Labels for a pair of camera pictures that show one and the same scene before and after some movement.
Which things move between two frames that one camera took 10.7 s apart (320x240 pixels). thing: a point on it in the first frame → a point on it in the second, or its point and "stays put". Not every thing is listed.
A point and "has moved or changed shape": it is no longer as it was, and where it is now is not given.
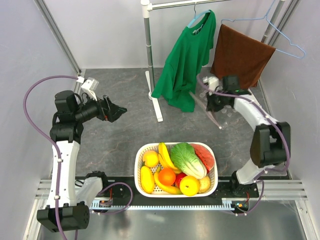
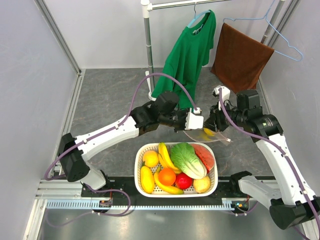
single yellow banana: [170, 189] stays put
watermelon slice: [206, 155] stays put
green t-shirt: [179, 79] stays put
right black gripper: [210, 105] → [214, 122]
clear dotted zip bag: [219, 117] has moved or changed shape
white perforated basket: [141, 148] stays put
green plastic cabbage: [184, 156] stays put
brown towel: [238, 53] stays put
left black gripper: [115, 111] → [184, 112]
